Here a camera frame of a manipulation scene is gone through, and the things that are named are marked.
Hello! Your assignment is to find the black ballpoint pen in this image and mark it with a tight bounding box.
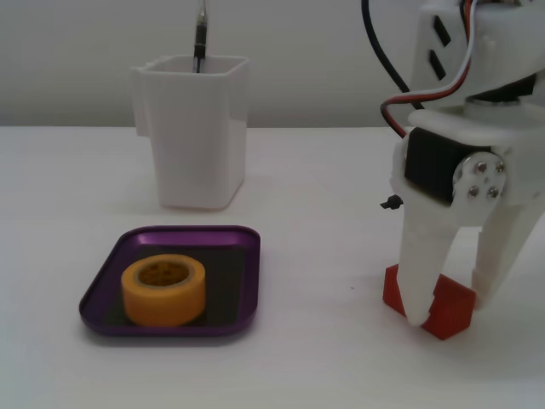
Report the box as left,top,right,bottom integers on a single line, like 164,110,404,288
192,0,210,74

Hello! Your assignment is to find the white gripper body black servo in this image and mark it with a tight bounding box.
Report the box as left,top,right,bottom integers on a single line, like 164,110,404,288
389,100,545,210

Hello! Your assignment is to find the red white black servo wire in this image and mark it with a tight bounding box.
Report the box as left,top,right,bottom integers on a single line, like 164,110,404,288
380,0,482,140

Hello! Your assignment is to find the red ribbed cube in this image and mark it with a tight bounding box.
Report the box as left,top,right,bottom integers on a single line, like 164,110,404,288
381,263,477,341

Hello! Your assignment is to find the yellow tape roll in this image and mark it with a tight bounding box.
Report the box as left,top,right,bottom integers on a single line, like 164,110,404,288
121,254,208,328

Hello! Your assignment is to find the black cable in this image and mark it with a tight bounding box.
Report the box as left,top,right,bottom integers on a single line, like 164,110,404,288
360,0,412,95

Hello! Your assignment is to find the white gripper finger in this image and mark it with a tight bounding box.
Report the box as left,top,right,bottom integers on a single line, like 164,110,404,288
451,148,545,310
397,190,460,328

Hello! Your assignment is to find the purple plastic tray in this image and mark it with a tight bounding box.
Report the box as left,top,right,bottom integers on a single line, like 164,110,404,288
78,224,261,338

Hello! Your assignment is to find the white plastic pen holder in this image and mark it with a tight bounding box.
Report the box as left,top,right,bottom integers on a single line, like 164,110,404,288
129,54,251,210

